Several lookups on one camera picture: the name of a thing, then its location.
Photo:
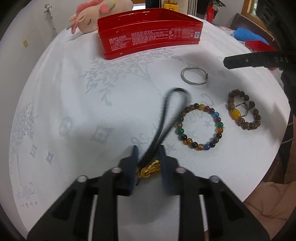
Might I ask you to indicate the white curtain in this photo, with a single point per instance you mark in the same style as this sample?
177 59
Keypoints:
194 7

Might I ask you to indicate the pink patterned cloth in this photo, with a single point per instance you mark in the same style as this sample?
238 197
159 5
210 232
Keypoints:
225 27

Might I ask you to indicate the blue cloth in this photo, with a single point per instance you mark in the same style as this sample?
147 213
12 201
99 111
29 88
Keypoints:
249 36

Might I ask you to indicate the thin silver bangle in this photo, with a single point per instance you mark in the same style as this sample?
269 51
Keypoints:
182 76

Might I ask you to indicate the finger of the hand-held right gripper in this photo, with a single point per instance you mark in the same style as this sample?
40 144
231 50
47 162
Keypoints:
242 60

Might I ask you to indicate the red tin box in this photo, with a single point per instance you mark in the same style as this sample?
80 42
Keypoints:
150 34

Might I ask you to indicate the small red printed box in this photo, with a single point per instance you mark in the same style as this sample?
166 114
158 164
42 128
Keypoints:
261 45

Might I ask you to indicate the red fire extinguisher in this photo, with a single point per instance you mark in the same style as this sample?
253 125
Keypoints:
211 11

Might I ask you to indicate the white patterned tablecloth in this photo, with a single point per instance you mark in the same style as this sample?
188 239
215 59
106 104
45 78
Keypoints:
92 104

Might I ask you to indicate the small wooden framed window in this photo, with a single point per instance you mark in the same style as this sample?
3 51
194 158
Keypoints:
252 7

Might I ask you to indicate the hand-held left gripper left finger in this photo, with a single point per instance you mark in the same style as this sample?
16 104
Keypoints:
133 166

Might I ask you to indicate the pink plush toy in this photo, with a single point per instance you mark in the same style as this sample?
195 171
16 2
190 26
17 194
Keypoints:
92 20

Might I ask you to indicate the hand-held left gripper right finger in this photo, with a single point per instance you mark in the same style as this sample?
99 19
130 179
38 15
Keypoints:
165 166

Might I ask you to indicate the yellow block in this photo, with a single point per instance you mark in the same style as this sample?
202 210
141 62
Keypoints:
171 5

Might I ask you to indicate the dark blue book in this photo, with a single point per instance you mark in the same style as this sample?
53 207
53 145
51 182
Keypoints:
153 4

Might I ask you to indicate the dark wooden headboard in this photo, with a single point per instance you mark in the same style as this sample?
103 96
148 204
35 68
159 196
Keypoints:
252 25

